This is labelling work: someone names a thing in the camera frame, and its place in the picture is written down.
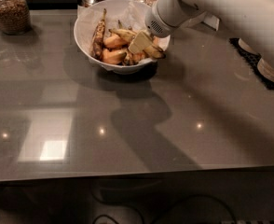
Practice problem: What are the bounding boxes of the yellow banana with blue sticker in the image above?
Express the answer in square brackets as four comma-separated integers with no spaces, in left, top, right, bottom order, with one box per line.
[110,28,166,59]

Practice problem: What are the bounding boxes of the glass jar of grains left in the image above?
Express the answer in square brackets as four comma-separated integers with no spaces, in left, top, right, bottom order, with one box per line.
[0,0,31,35]

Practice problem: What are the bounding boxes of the white bowl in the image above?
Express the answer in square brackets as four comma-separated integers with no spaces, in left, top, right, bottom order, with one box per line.
[74,0,170,75]

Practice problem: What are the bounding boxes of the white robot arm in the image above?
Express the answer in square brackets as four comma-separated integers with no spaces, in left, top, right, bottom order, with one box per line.
[144,0,274,69]

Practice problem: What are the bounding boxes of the white paper bowl liner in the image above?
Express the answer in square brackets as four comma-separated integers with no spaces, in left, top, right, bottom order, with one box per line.
[76,1,159,65]

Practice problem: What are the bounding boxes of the black mesh mat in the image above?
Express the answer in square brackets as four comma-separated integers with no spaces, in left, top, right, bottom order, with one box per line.
[229,38,274,90]

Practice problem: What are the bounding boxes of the white folded card stand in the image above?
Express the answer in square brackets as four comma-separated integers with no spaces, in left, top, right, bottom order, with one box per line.
[187,12,220,31]

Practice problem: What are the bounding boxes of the orange banana piece front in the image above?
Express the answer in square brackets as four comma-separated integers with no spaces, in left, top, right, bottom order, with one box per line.
[102,49,127,64]

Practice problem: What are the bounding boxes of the orange banana piece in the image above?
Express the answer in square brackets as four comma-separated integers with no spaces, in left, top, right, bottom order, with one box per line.
[103,34,127,49]
[102,49,127,64]

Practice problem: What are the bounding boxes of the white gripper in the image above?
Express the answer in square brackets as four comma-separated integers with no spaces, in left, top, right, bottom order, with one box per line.
[129,0,183,54]

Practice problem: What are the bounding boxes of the brown spotted banana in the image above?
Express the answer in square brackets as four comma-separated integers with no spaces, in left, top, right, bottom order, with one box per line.
[90,9,106,60]

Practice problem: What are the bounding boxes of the black cable under table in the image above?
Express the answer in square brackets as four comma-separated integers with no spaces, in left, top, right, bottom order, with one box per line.
[91,193,240,224]

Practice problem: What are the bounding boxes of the orange banana piece centre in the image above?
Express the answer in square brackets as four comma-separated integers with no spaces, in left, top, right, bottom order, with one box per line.
[103,34,127,49]

